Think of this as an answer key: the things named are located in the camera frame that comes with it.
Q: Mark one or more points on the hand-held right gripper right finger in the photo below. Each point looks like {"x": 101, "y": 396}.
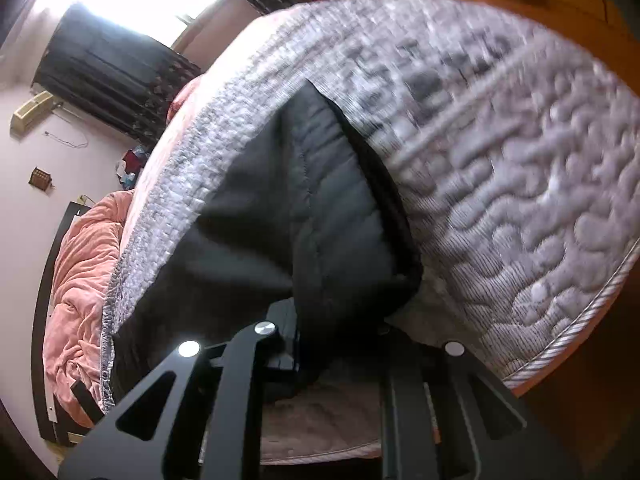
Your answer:
{"x": 402, "y": 365}

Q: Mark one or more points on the grey quilted bedspread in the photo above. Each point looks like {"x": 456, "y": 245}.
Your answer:
{"x": 500, "y": 160}

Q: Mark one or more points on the beige wall box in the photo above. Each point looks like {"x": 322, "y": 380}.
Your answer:
{"x": 32, "y": 112}

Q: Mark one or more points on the pink fleece blanket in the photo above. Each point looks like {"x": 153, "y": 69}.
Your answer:
{"x": 80, "y": 285}

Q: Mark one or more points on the pile of clothes by bed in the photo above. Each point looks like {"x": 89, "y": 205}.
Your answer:
{"x": 132, "y": 167}

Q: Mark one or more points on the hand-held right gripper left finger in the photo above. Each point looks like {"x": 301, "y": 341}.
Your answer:
{"x": 280, "y": 342}

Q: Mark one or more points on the black quilted jacket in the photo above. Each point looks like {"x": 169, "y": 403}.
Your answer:
{"x": 300, "y": 210}

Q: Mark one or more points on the small wooden wall ornament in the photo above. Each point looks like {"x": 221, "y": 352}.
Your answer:
{"x": 41, "y": 179}

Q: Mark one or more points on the dark wooden headboard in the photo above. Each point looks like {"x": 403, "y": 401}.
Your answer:
{"x": 39, "y": 332}

